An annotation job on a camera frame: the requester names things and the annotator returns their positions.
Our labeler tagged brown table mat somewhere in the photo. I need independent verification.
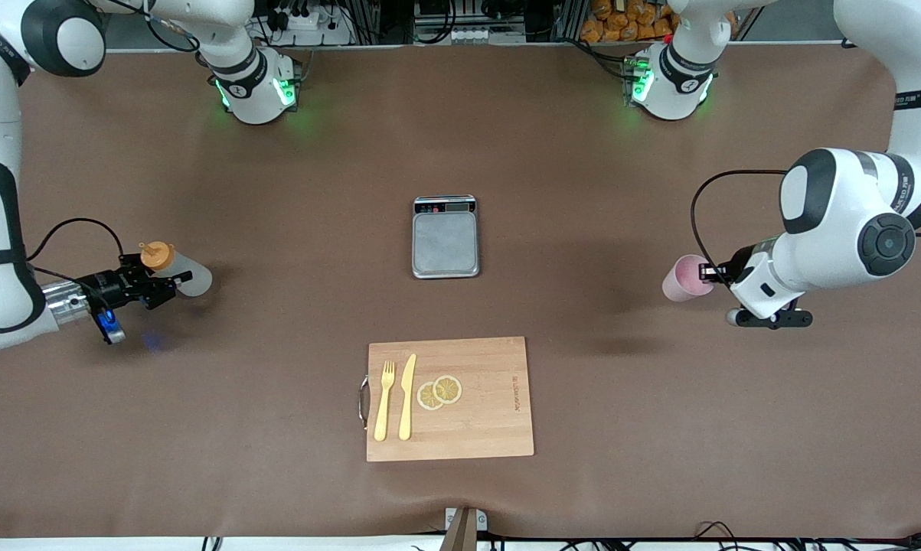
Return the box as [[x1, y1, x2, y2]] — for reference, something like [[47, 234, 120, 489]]
[[0, 42, 921, 540]]

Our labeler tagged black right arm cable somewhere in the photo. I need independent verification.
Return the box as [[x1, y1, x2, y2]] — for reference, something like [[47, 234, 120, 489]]
[[25, 0, 202, 292]]

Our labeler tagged orange snack packets pile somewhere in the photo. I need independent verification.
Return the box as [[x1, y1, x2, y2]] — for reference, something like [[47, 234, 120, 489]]
[[580, 0, 679, 43]]

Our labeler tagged yellow plastic knife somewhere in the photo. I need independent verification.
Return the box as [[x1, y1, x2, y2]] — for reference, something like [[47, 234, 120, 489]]
[[398, 353, 417, 442]]

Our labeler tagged white power strip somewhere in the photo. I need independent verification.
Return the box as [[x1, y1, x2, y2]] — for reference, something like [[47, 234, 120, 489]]
[[441, 27, 526, 45], [273, 8, 354, 47]]

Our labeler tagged translucent sauce bottle orange cap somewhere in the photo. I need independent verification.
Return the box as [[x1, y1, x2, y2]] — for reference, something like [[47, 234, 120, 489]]
[[139, 241, 214, 298]]

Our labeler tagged grey digital kitchen scale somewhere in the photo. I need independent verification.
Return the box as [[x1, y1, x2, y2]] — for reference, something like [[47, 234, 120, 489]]
[[411, 194, 482, 280]]

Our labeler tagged pink plastic cup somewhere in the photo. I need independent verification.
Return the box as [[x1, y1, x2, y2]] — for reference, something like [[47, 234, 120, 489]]
[[661, 254, 715, 303]]

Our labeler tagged yellow plastic fork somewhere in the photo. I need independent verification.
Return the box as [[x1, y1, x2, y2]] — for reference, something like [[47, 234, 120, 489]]
[[374, 360, 396, 442]]

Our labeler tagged grey metal bracket plate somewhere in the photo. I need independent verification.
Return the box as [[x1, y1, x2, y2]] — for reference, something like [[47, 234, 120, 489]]
[[444, 507, 488, 533]]

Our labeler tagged brown mount post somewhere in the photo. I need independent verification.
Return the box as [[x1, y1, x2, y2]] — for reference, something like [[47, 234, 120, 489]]
[[439, 508, 478, 551]]

